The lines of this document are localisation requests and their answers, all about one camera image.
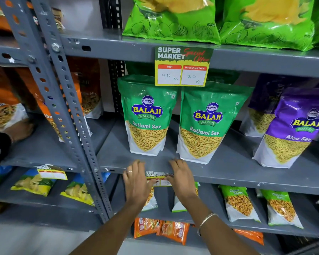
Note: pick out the person's right hand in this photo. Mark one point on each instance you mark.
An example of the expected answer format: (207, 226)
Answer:
(184, 184)

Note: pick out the person's left hand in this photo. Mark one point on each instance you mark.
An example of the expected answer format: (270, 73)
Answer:
(135, 187)

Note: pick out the person's right thumb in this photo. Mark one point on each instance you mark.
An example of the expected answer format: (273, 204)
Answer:
(170, 180)

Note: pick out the person's left thumb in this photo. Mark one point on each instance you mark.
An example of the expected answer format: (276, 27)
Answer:
(151, 182)

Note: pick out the small shelf price label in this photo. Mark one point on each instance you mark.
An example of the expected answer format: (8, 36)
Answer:
(159, 177)

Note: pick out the person's left forearm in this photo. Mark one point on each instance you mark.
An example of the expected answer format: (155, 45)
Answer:
(114, 231)

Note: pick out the person's right forearm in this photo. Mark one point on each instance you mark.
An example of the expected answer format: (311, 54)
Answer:
(218, 233)

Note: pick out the small green white snack packet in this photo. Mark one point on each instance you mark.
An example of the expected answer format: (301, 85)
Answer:
(178, 205)
(283, 208)
(239, 203)
(150, 201)

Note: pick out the small orange packet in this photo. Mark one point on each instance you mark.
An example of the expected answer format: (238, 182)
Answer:
(146, 227)
(251, 235)
(174, 232)

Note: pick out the green snack pouch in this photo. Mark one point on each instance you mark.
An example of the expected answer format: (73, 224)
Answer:
(204, 122)
(147, 114)

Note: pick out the large yellow green price tag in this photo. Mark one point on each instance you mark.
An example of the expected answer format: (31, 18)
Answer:
(183, 66)

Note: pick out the orange snack pouch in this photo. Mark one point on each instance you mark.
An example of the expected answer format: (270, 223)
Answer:
(33, 90)
(2, 98)
(89, 84)

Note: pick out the purple snack pouch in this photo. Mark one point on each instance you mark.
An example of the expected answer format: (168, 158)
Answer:
(295, 124)
(263, 103)

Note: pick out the wide grey metal shelf rack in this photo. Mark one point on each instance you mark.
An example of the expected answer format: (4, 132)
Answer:
(236, 59)

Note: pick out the black slotted wall strip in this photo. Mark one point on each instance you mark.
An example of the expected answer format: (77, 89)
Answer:
(113, 13)

